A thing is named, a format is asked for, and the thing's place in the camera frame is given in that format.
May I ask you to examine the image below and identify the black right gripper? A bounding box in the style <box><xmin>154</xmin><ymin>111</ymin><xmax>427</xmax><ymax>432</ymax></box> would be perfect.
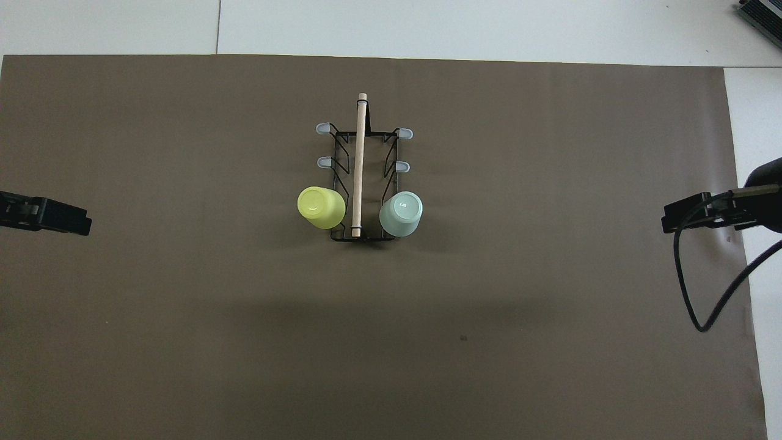
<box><xmin>662</xmin><ymin>185</ymin><xmax>782</xmax><ymax>234</ymax></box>

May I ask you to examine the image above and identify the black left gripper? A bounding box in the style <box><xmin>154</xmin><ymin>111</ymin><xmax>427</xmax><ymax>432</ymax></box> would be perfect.
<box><xmin>0</xmin><ymin>191</ymin><xmax>92</xmax><ymax>236</ymax></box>

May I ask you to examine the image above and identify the yellow plastic cup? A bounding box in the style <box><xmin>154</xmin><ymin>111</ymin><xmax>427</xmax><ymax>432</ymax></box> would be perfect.
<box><xmin>297</xmin><ymin>186</ymin><xmax>346</xmax><ymax>230</ymax></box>

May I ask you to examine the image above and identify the light green plastic cup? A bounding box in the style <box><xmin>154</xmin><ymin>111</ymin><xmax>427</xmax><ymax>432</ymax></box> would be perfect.
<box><xmin>379</xmin><ymin>191</ymin><xmax>423</xmax><ymax>237</ymax></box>

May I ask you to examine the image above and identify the brown paper table mat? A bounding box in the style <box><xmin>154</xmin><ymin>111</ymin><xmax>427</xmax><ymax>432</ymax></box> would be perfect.
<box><xmin>0</xmin><ymin>54</ymin><xmax>769</xmax><ymax>440</ymax></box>

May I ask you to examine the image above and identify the grey ribbed device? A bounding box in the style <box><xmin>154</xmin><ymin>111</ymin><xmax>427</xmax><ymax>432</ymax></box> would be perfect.
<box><xmin>733</xmin><ymin>0</ymin><xmax>782</xmax><ymax>34</ymax></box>

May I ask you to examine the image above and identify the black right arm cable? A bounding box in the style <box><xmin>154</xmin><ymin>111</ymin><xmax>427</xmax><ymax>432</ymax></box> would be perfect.
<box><xmin>673</xmin><ymin>192</ymin><xmax>782</xmax><ymax>333</ymax></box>

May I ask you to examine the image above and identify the black wire cup rack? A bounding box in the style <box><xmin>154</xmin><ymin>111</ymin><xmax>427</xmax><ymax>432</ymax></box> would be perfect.
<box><xmin>315</xmin><ymin>93</ymin><xmax>414</xmax><ymax>242</ymax></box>

